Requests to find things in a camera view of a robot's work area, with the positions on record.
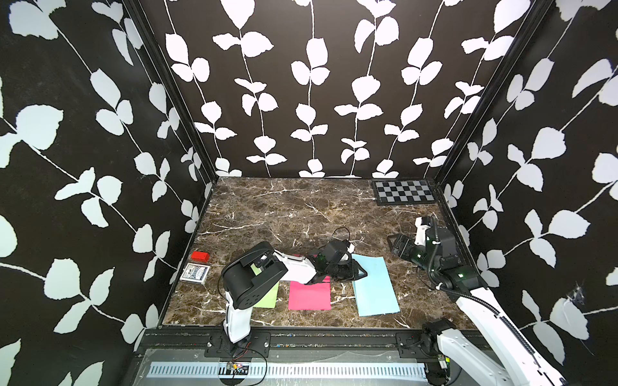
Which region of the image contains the light blue paper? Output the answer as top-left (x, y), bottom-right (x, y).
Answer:
top-left (352, 254), bottom-right (400, 317)

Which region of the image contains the pink paper sheet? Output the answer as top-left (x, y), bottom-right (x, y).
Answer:
top-left (288, 277), bottom-right (332, 310)

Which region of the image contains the yellow-green paper sheet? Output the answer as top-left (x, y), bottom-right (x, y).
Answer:
top-left (254, 282), bottom-right (279, 309)

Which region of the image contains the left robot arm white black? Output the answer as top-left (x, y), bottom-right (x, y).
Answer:
top-left (220, 239), bottom-right (369, 344)

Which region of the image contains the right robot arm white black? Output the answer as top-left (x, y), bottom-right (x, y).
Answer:
top-left (387, 218), bottom-right (567, 385)

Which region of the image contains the checkerboard calibration board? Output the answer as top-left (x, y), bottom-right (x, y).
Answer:
top-left (371, 179), bottom-right (437, 205)

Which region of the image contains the small red box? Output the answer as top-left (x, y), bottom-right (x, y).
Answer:
top-left (191, 251), bottom-right (210, 264)

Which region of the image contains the playing card deck box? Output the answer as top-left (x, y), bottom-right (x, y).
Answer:
top-left (180, 263), bottom-right (210, 285)

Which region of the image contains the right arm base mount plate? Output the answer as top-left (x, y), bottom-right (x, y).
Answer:
top-left (395, 331), bottom-right (439, 359)

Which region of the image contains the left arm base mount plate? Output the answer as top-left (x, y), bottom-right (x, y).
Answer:
top-left (204, 331), bottom-right (271, 361)

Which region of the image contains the small electronics board with wires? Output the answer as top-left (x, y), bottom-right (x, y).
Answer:
top-left (218, 362), bottom-right (250, 379)

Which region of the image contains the white perforated rail strip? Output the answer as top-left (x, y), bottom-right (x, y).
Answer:
top-left (146, 362), bottom-right (426, 381)

